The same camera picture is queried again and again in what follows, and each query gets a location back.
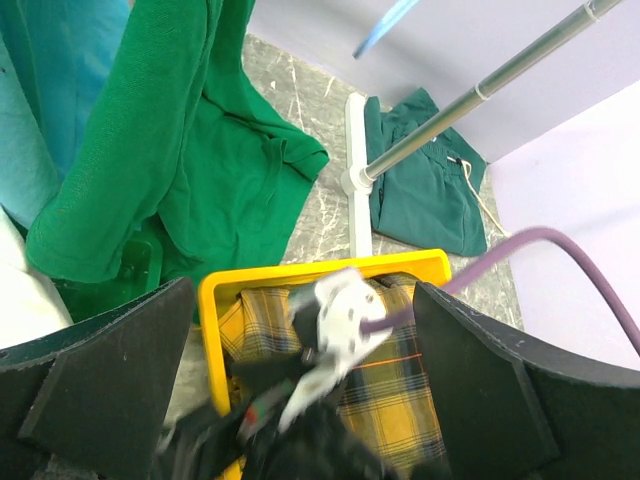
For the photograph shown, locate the green plastic tray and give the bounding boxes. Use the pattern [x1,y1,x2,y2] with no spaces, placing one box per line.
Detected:
[54,233,163,323]

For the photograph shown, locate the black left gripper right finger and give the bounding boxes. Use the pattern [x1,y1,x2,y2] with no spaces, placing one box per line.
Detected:
[413,283,639,479]

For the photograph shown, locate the light blue t-shirt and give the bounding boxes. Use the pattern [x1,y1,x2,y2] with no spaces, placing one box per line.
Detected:
[1,1,130,228]

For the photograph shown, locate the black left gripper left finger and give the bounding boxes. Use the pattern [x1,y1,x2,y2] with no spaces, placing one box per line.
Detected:
[1,278,194,479]

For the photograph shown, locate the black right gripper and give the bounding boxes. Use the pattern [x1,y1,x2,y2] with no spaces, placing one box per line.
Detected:
[154,299,398,479]

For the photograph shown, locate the yellow plaid cloth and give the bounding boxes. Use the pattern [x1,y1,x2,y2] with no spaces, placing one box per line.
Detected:
[219,287,445,479]

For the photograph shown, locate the blue wire hanger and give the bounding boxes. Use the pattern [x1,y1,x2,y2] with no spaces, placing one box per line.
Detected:
[352,0,419,59]

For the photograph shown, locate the white t-shirt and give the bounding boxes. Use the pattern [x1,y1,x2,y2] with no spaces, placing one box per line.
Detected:
[1,209,73,349]

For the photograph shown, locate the dark green shorts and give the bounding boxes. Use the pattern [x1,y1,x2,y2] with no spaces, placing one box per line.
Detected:
[364,88,487,257]

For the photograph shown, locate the white metal clothes rack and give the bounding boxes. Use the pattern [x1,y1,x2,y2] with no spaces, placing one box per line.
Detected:
[340,1,619,257]

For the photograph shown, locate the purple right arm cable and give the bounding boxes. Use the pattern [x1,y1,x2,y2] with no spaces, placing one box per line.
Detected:
[360,226,640,353]

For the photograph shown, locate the green t-shirt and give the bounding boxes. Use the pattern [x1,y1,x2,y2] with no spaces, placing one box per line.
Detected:
[24,0,331,321]

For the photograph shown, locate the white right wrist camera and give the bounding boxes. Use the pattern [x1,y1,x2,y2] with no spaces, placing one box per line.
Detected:
[278,267,391,433]

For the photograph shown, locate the yellow plastic tray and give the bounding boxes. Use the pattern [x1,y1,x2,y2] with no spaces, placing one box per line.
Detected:
[197,248,453,480]

